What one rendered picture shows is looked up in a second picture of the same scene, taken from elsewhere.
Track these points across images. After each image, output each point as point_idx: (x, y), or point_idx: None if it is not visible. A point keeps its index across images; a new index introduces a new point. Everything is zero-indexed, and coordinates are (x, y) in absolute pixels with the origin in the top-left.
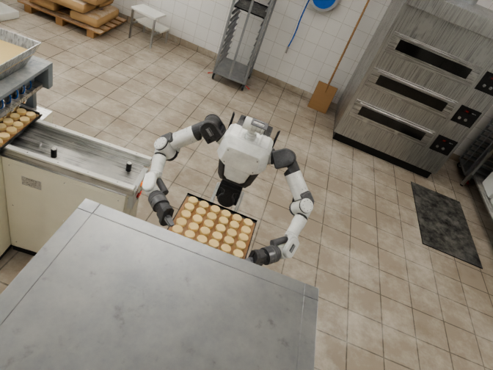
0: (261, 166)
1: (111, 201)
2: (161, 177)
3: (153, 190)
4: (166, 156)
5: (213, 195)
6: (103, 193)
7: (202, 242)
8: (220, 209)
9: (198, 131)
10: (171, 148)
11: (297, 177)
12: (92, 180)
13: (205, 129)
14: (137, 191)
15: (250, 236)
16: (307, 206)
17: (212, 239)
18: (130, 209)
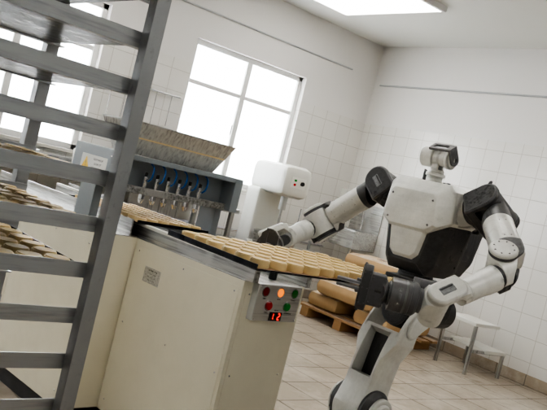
0: (441, 211)
1: (226, 294)
2: (292, 237)
3: None
4: (316, 227)
5: None
6: (220, 279)
7: (292, 255)
8: None
9: (363, 185)
10: (325, 217)
11: (499, 219)
12: (213, 259)
13: (371, 177)
14: (268, 292)
15: None
16: (504, 248)
17: (310, 259)
18: (255, 343)
